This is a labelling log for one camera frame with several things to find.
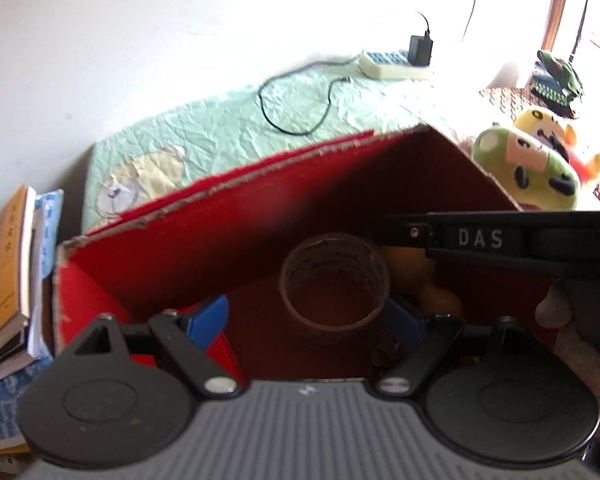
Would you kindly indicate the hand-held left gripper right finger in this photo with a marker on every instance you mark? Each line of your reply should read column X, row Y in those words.
column 405, row 321

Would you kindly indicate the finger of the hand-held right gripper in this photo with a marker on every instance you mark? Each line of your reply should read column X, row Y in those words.
column 405, row 230

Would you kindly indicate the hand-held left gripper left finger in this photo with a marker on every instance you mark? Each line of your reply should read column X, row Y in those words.
column 207, row 317

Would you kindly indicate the brown pine cone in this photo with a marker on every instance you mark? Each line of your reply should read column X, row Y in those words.
column 385, row 352

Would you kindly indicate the red cardboard box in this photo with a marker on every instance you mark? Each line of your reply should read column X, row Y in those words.
column 180, row 230

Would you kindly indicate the brown tape roll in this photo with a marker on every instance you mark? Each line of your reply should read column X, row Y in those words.
column 300, row 270

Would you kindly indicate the person's right hand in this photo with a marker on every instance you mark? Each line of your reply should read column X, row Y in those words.
column 555, row 310

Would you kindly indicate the large yellow ball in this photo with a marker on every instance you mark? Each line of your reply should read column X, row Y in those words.
column 405, row 266

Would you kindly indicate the green plush toy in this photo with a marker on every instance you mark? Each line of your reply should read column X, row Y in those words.
column 525, row 170

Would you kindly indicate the yellow white plush toy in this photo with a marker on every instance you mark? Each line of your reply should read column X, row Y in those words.
column 545, row 125

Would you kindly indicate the green toy tank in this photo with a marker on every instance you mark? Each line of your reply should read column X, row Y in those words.
column 557, row 80

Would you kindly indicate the white power strip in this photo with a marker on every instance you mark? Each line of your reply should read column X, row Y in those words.
column 395, row 68

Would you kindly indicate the black power adapter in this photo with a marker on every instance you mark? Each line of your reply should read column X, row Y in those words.
column 421, row 50

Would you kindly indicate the light green quilt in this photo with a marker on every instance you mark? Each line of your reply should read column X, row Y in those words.
column 220, row 120

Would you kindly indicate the yellow book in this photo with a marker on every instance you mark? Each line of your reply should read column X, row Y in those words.
column 2, row 270

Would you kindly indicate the stack of books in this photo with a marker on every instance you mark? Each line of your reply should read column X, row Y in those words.
column 5, row 406

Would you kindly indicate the wooden window frame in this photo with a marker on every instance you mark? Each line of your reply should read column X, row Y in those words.
column 556, row 0

